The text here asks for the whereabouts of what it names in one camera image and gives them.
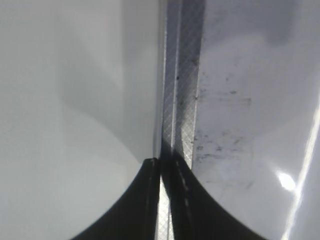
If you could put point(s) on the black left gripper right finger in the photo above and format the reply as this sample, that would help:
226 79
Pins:
195 214

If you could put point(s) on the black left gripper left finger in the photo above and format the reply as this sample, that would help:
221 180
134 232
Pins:
134 215

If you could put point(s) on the white board with aluminium frame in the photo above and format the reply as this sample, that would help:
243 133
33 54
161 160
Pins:
241 105

